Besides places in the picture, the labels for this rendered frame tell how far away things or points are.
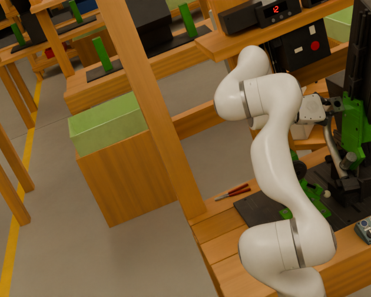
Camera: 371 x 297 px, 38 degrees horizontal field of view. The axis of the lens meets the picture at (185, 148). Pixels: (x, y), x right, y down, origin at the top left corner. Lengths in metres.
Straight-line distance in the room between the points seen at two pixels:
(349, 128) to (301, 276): 0.72
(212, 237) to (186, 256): 1.46
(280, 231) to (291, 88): 0.36
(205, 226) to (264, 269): 0.89
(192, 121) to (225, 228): 0.45
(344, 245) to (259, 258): 0.62
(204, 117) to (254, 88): 0.81
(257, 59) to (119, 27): 0.61
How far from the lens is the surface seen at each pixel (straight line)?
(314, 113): 1.94
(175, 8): 8.79
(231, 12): 1.97
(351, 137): 1.98
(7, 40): 11.27
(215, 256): 2.03
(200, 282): 3.35
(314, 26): 2.05
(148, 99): 2.03
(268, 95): 1.40
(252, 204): 2.19
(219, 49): 1.92
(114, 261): 3.83
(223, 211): 2.25
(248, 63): 1.50
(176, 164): 2.14
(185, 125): 2.19
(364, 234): 1.87
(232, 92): 1.42
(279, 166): 1.35
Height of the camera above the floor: 2.12
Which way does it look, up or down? 26 degrees down
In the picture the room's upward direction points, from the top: 21 degrees counter-clockwise
